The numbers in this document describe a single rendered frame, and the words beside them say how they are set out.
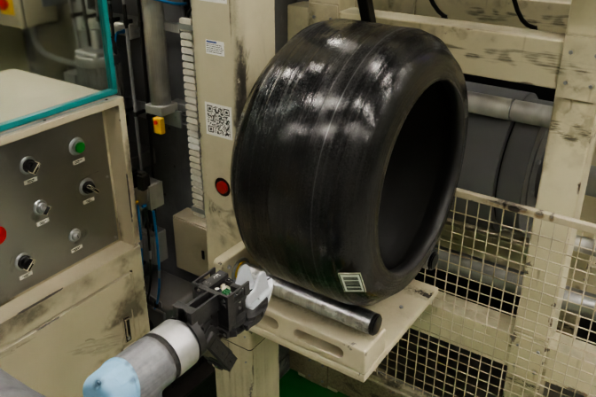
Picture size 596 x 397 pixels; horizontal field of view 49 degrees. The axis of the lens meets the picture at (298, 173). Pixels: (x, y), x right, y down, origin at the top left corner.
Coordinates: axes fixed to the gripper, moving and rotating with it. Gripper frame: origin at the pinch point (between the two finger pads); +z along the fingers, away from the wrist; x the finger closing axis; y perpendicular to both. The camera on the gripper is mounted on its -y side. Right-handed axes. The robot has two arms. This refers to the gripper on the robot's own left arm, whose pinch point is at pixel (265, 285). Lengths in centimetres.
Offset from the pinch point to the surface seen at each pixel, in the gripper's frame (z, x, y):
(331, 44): 25.8, 3.9, 35.4
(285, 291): 19.9, 10.3, -16.5
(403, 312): 40.6, -7.7, -27.1
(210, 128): 27.3, 35.3, 12.1
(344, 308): 20.6, -3.7, -15.7
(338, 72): 20.2, -1.0, 32.5
